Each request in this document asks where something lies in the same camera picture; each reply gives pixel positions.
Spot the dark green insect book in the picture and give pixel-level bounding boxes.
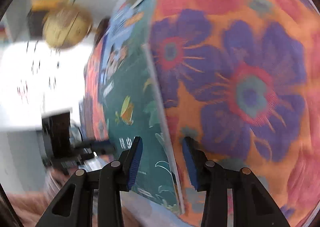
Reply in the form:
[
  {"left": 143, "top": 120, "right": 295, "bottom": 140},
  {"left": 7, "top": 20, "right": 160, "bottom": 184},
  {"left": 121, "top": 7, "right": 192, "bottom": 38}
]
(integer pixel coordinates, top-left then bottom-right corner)
[{"left": 103, "top": 7, "right": 181, "bottom": 214}]

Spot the pink left sleeve forearm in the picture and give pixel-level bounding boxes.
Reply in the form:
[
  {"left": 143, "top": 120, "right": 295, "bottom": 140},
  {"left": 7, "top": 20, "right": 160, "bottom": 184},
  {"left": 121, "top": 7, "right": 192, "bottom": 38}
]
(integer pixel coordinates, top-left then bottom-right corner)
[{"left": 7, "top": 169, "right": 70, "bottom": 226}]

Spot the floral orange table mat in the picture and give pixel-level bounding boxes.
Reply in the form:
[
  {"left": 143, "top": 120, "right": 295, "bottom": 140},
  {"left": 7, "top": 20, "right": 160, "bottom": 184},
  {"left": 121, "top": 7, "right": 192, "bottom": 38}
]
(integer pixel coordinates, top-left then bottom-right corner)
[{"left": 84, "top": 0, "right": 319, "bottom": 226}]

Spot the antique yellow globe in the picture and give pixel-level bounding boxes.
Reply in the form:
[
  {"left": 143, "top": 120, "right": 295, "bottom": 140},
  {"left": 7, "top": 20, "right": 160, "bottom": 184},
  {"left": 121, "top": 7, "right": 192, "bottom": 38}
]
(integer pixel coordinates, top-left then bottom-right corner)
[{"left": 42, "top": 6, "right": 111, "bottom": 50}]

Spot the light blue cartoon book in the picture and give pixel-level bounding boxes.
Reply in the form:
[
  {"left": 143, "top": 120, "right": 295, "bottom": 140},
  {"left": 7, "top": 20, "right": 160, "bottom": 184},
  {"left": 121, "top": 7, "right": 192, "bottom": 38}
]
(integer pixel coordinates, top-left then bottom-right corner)
[{"left": 98, "top": 7, "right": 144, "bottom": 111}]

